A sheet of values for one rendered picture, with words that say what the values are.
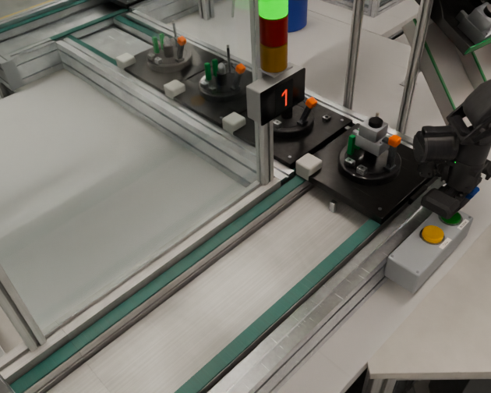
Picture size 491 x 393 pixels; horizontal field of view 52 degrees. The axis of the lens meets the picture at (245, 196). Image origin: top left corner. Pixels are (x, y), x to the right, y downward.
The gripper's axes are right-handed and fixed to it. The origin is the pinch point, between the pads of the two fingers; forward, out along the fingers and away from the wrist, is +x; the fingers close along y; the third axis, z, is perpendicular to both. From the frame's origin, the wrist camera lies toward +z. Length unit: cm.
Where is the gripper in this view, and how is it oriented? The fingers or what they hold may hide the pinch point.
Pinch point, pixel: (453, 203)
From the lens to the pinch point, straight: 109.5
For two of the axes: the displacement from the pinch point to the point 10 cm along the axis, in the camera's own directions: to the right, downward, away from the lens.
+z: -7.0, -4.7, 5.3
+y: -7.1, 5.0, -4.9
